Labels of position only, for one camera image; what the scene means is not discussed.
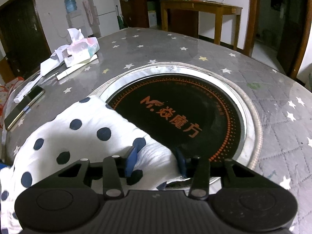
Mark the black smartphone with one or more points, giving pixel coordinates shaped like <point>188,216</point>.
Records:
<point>23,106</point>

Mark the pen on table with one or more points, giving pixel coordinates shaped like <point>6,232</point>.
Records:
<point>47,77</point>

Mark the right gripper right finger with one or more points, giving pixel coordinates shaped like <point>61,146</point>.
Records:
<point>197,169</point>

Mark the water dispenser with bottle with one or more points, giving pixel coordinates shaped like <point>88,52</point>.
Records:
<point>74,15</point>

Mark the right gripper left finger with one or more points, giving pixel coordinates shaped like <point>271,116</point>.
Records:
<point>116,167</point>

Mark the white navy polka-dot garment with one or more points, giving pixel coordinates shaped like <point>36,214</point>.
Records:
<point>88,129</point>

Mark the white refrigerator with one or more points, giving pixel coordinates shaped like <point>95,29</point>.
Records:
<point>104,13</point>

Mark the white paper box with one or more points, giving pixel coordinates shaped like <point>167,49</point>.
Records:
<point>73,68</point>

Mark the round black induction cooktop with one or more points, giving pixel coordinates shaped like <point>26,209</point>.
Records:
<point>191,111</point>

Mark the grey star-patterned table cover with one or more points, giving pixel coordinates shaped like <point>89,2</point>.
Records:
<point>284,106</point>

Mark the tissue pack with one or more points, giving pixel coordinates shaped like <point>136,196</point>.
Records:
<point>81,49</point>

